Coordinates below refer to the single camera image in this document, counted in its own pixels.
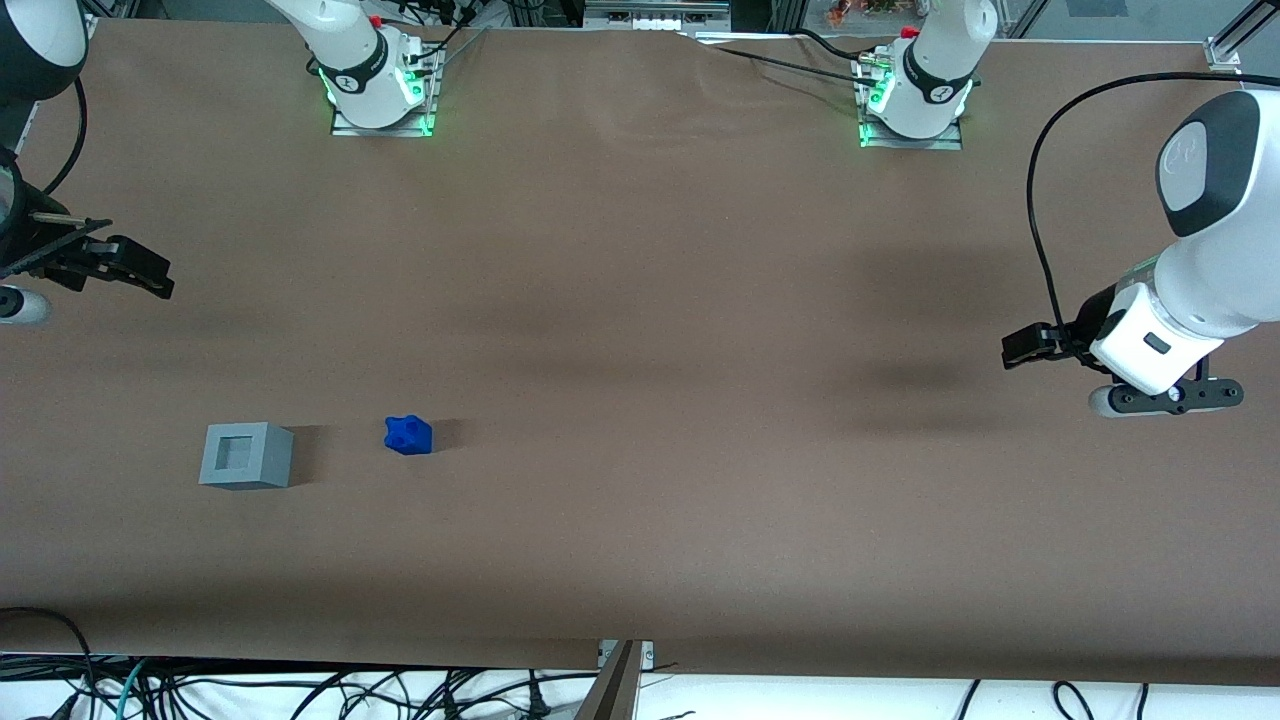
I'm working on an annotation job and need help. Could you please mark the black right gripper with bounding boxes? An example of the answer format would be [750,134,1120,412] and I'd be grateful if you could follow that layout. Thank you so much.
[0,213,176,300]

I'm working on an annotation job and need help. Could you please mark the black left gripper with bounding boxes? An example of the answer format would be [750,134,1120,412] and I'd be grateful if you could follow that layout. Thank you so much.
[1003,287,1119,371]

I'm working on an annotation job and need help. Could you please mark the blue plastic part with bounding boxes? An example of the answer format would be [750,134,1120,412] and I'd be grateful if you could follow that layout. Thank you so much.
[384,415,434,457]

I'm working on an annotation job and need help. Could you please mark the gray square hollow base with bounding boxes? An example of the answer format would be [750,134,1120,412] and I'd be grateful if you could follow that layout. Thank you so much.
[198,422,295,491]

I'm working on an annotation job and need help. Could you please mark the brown table cover sheet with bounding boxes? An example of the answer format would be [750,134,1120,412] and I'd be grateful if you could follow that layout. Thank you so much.
[0,18,1280,687]

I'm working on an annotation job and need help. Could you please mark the white power strip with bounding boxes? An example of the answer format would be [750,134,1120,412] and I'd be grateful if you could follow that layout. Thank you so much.
[583,0,731,31]

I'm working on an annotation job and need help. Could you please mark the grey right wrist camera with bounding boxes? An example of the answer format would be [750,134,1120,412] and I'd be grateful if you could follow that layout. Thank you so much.
[0,288,51,326]

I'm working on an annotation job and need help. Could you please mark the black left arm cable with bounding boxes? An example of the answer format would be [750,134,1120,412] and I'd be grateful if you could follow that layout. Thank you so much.
[1027,70,1280,346]

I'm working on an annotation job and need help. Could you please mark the black left camera bracket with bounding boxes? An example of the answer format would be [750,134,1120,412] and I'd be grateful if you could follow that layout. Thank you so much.
[1110,378,1245,414]

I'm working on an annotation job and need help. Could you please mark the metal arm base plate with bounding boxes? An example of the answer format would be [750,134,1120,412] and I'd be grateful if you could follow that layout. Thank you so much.
[858,118,964,151]
[330,95,438,138]

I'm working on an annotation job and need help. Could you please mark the aluminium frame profile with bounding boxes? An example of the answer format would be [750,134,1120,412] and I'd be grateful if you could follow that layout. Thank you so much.
[1205,0,1280,71]

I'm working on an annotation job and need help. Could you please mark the black looped cable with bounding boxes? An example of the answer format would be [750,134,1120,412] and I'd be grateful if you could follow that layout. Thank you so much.
[0,606,99,720]

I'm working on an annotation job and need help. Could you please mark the black cable on sheet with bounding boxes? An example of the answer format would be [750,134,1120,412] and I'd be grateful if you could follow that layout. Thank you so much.
[678,28,886,86]

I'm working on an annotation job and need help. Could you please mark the teal cable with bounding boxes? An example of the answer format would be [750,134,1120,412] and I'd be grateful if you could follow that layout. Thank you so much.
[112,658,153,720]

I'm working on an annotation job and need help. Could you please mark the grey metal post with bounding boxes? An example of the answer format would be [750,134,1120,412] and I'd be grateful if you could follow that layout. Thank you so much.
[575,642,642,720]

